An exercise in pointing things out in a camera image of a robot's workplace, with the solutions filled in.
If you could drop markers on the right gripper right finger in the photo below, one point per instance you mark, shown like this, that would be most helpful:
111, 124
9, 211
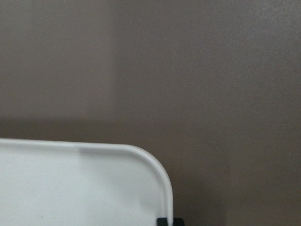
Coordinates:
178, 222

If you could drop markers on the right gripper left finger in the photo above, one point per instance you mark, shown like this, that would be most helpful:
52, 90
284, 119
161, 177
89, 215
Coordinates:
162, 222

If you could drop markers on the cream rabbit tray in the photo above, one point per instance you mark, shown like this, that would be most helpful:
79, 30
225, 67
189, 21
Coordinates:
51, 183

